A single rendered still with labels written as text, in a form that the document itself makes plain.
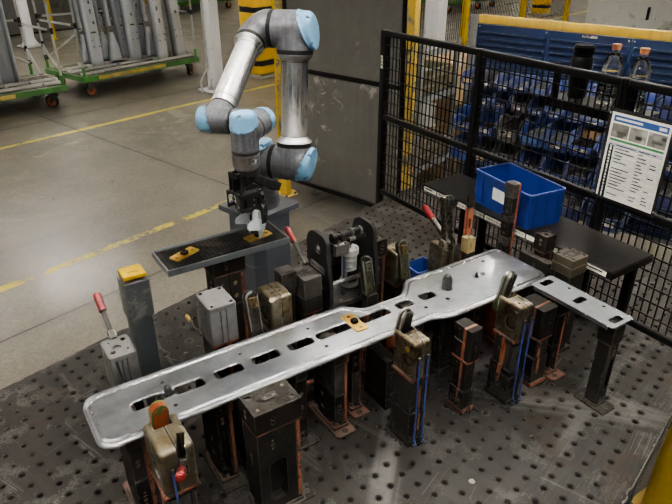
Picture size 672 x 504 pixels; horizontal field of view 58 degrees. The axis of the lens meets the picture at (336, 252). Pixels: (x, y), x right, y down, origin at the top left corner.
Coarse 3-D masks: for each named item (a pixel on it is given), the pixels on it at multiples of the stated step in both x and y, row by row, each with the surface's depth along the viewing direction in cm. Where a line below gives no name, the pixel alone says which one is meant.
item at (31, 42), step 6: (18, 0) 1116; (24, 0) 1123; (18, 6) 1121; (24, 6) 1126; (18, 12) 1130; (24, 12) 1129; (24, 18) 1132; (30, 24) 1144; (24, 30) 1140; (30, 30) 1147; (24, 36) 1148; (30, 36) 1150; (30, 42) 1153; (36, 42) 1169
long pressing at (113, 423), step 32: (480, 256) 203; (512, 256) 204; (416, 288) 185; (480, 288) 185; (320, 320) 170; (384, 320) 170; (416, 320) 170; (224, 352) 157; (256, 352) 157; (288, 352) 157; (320, 352) 157; (352, 352) 159; (128, 384) 145; (160, 384) 146; (224, 384) 146; (256, 384) 146; (96, 416) 136; (128, 416) 136; (192, 416) 137
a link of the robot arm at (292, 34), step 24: (288, 24) 186; (312, 24) 187; (288, 48) 188; (312, 48) 189; (288, 72) 192; (288, 96) 195; (288, 120) 197; (288, 144) 199; (288, 168) 201; (312, 168) 206
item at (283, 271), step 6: (276, 270) 175; (282, 270) 175; (288, 270) 175; (294, 270) 175; (276, 276) 175; (282, 276) 173; (288, 276) 174; (294, 276) 175; (282, 282) 174; (288, 282) 175; (294, 282) 176; (288, 288) 176; (294, 288) 177; (294, 294) 178; (294, 300) 179; (294, 306) 180; (294, 312) 181; (294, 318) 182; (294, 348) 187
